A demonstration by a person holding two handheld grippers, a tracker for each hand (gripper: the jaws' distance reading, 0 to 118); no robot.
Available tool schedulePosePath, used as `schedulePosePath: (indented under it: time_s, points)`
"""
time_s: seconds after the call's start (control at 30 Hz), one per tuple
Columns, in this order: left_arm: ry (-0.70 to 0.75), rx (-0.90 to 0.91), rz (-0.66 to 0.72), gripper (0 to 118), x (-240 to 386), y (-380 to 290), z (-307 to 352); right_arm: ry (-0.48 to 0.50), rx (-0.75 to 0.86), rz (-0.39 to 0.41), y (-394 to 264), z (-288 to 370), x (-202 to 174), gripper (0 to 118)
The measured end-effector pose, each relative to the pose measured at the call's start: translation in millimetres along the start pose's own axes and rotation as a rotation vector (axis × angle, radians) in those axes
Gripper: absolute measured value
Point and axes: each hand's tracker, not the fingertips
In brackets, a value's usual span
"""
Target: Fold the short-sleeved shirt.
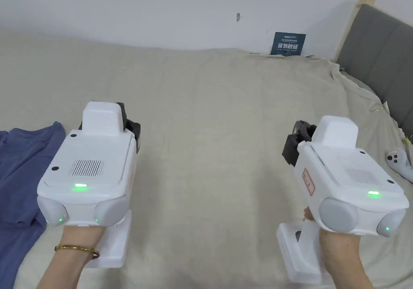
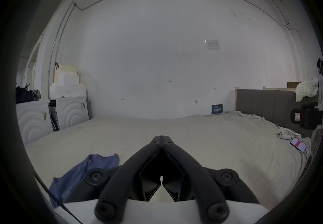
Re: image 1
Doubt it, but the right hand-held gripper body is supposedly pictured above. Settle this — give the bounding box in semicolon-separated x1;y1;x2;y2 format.
277;115;410;285

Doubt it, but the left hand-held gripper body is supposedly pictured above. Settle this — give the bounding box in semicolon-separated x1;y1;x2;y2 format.
37;101;141;268

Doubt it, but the person's left forearm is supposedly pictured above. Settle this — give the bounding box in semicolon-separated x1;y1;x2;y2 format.
35;244;100;289

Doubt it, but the person's right forearm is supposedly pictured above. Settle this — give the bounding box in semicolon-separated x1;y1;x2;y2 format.
324;258;376;289

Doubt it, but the person's right hand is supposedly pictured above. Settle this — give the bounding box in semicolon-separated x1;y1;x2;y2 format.
303;207;360;275

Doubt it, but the person's left hand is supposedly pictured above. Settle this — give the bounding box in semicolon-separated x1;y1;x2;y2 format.
58;225;107;254

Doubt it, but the white hand controller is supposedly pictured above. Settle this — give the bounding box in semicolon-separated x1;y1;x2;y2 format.
386;148;413;184

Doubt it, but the dark blue shirt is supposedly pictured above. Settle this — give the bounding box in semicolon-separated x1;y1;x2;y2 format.
0;121;67;289

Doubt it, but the grey padded headboard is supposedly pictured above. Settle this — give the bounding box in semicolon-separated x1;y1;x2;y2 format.
335;0;413;138

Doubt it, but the bed with beige sheet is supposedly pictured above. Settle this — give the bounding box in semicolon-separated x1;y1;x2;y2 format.
0;27;413;289

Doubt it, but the dark blue sign card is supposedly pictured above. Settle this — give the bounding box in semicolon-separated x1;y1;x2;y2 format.
269;32;307;57

